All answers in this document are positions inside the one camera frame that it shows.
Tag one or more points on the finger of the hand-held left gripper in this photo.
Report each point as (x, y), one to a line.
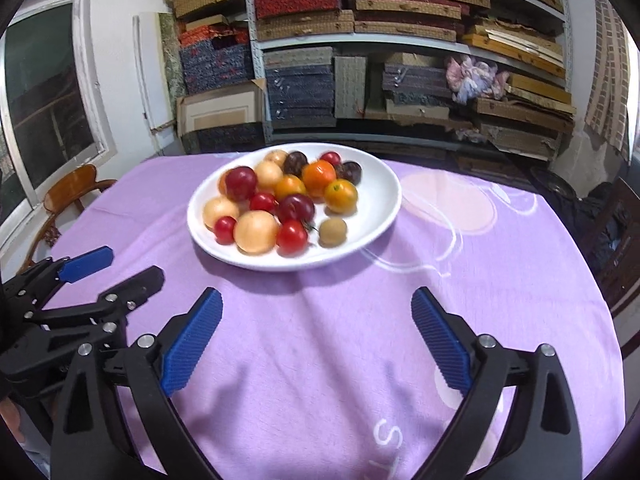
(140, 285)
(85, 263)

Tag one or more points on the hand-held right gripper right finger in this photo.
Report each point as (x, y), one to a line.
(440, 345)

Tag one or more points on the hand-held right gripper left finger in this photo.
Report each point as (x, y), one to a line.
(192, 340)

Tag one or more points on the small red cherry tomato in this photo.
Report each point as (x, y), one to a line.
(225, 229)

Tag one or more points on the red plum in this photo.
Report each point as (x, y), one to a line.
(241, 183)

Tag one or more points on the white oval plate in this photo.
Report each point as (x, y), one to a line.
(370, 210)

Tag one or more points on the brown longan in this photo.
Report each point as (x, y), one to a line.
(332, 231)

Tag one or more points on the dark purple plum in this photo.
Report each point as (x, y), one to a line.
(296, 208)

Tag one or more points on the dark water chestnut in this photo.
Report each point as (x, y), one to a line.
(350, 171)
(295, 162)

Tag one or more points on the person's left hand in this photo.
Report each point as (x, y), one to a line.
(20, 432)

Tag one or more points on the light brown wooden chair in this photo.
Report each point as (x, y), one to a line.
(70, 190)

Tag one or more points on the purple printed tablecloth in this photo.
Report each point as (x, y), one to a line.
(325, 335)

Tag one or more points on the white framed window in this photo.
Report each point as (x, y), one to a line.
(45, 100)

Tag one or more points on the dark clothing pile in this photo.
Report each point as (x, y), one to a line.
(575, 205)

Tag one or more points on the white narrow door panel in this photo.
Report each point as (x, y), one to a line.
(147, 70)

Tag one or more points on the dark wooden chair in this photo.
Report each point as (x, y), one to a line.
(620, 240)

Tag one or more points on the torn brown cardboard boxes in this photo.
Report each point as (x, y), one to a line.
(520, 142)

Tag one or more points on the green marbled panel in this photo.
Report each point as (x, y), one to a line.
(167, 60)

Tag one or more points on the stack of blue patterned boxes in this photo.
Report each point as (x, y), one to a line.
(215, 62)

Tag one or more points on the stack of dark blue boxes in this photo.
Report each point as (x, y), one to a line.
(300, 90)

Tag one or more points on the orange red patterned boxes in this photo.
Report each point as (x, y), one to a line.
(212, 37)

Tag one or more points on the stack of dark grey boxes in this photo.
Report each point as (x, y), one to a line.
(415, 85)

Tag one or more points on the pink white cloth bundle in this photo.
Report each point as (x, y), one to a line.
(472, 77)

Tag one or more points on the olive green upright box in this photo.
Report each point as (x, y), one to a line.
(350, 85)

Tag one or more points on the grey metal shelf rack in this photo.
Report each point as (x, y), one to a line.
(305, 40)

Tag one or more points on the stack of yellow wooden boxes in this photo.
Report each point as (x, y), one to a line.
(520, 45)

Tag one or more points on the checkered beige curtain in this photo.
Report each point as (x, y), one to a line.
(607, 75)

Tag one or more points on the stack of tan woven boxes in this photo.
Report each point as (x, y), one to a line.
(400, 10)

